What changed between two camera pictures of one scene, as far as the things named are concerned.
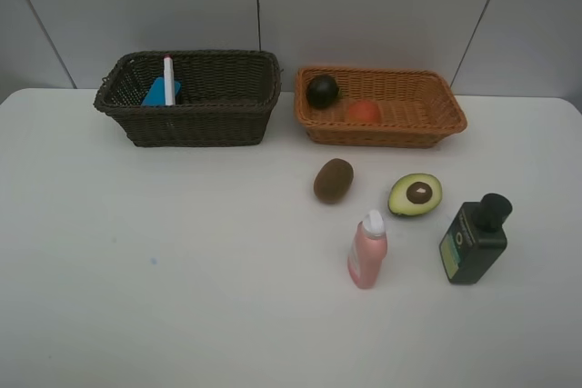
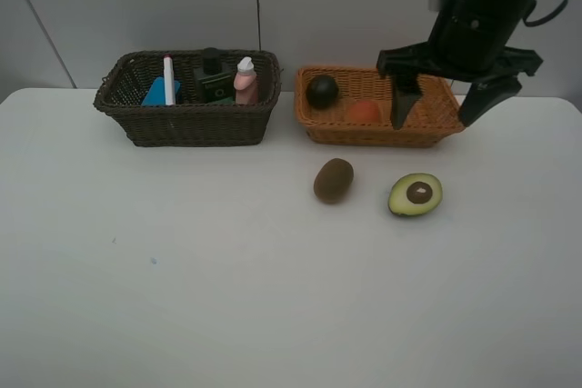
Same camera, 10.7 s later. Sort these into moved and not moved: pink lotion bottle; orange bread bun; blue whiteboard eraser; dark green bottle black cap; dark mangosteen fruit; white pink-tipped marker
Moved: dark green bottle black cap; pink lotion bottle
Not moved: white pink-tipped marker; dark mangosteen fruit; blue whiteboard eraser; orange bread bun
